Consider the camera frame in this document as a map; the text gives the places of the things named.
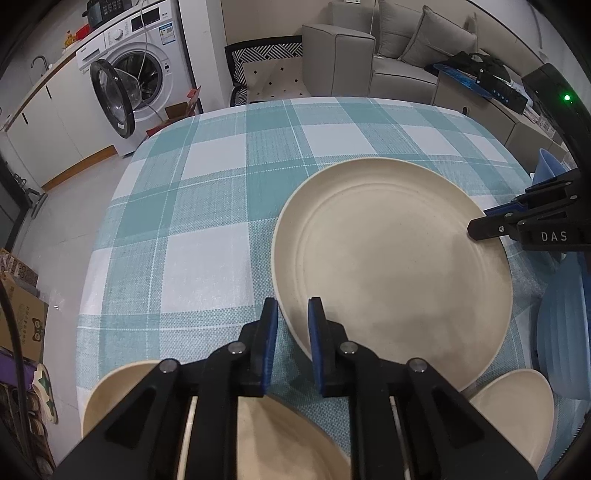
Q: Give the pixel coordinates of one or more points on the white kitchen cabinet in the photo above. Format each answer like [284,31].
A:
[60,110]

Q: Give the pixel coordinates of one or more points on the small cream plate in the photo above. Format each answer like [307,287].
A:
[512,410]

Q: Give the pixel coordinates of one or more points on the black box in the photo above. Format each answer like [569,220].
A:
[503,90]

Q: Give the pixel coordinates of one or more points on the grey cushion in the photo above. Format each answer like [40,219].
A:
[438,41]
[397,27]

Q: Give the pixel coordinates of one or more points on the white washing machine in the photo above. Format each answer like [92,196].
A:
[173,106]

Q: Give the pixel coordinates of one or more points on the black glass door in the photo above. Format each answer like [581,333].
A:
[9,207]

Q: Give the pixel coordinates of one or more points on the grey sofa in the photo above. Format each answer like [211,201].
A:
[341,50]

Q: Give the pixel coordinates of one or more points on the yellow toy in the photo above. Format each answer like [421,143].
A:
[70,40]

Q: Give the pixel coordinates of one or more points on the teal checked tablecloth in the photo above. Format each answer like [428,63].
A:
[207,230]

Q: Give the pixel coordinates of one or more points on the red gift bag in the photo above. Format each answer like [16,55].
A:
[193,97]

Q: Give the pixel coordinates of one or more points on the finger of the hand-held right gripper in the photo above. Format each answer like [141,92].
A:
[554,189]
[496,224]

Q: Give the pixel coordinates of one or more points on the printed cardboard box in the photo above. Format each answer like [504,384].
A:
[23,318]

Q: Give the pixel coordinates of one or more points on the blue plastic bag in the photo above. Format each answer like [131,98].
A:
[455,74]

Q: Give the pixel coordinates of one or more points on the green white slipper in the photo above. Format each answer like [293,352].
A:
[44,392]

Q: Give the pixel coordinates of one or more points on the large cream plate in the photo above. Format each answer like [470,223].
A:
[392,277]

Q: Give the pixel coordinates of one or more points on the blue bowl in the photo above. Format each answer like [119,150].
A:
[565,332]
[549,164]

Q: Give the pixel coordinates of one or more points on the chrome faucet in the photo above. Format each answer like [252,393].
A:
[39,57]

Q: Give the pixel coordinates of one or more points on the grey drawer cabinet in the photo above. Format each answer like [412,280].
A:
[461,92]

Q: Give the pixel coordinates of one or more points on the black jacket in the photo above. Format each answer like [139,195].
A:
[480,60]

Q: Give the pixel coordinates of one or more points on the black microwave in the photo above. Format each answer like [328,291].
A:
[99,11]

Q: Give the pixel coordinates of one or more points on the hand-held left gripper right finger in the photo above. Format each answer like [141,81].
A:
[316,341]

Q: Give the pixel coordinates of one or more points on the purple bag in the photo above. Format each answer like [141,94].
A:
[11,364]

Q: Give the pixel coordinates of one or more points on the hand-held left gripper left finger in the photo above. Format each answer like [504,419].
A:
[270,341]

